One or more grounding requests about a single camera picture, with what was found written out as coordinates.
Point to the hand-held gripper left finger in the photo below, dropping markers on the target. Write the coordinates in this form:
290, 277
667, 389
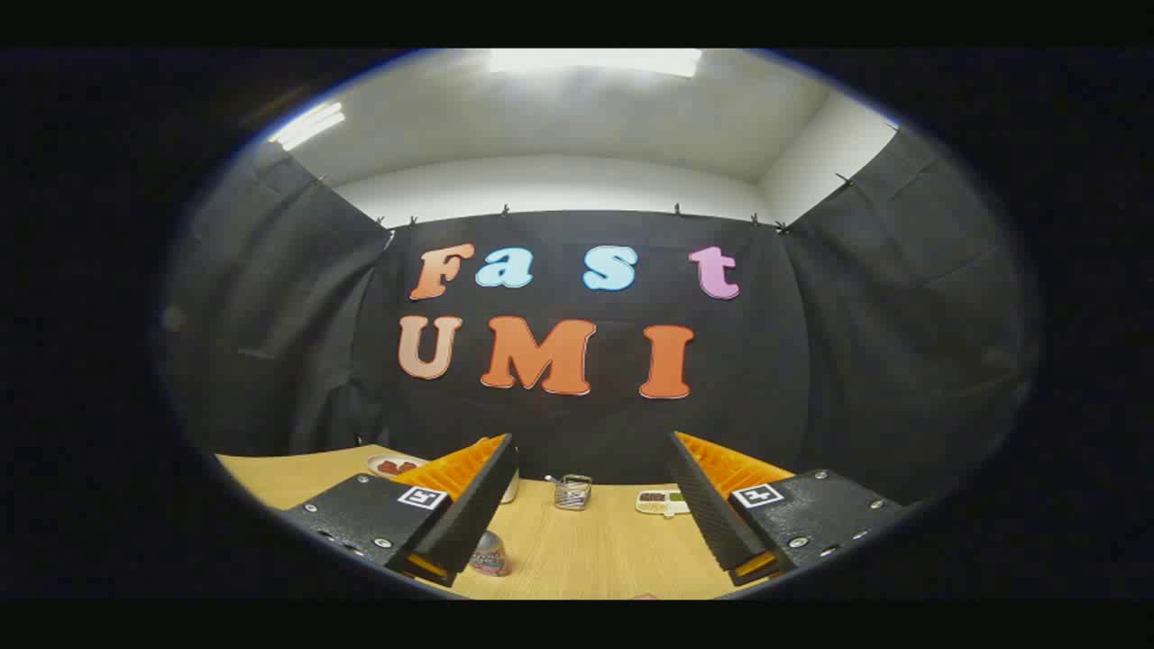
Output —
469, 523

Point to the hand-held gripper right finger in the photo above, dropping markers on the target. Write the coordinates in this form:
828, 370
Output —
712, 514

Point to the silver juice bottle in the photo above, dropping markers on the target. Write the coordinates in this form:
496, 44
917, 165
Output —
491, 557

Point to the white divided condiment dish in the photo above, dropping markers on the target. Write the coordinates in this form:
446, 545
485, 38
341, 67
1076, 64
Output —
661, 502

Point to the white toaster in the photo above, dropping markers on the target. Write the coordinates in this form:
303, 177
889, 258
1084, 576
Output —
510, 489

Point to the white oval plate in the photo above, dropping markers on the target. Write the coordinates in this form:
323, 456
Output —
377, 461

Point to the wooden table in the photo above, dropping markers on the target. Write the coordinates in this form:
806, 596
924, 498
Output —
586, 550

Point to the small ceiling light panel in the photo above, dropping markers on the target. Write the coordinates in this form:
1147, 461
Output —
306, 126

